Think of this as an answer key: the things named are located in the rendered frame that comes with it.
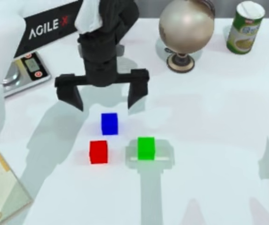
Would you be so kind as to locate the blue cube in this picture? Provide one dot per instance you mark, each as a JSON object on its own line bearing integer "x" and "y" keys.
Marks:
{"x": 109, "y": 124}

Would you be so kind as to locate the green cube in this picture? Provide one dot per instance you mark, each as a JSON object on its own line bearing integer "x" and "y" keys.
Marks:
{"x": 146, "y": 148}

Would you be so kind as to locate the red cube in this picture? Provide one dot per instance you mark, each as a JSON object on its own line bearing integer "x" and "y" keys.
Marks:
{"x": 98, "y": 152}

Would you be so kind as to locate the silver digital kitchen scale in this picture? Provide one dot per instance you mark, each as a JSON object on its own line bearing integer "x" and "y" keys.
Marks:
{"x": 31, "y": 68}

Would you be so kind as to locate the beige globe on stand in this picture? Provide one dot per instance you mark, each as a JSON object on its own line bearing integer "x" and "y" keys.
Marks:
{"x": 186, "y": 30}

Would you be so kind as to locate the green tin can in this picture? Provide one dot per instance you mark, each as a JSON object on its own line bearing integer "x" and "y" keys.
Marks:
{"x": 243, "y": 30}

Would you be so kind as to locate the office book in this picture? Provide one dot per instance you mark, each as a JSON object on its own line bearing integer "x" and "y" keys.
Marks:
{"x": 1, "y": 192}

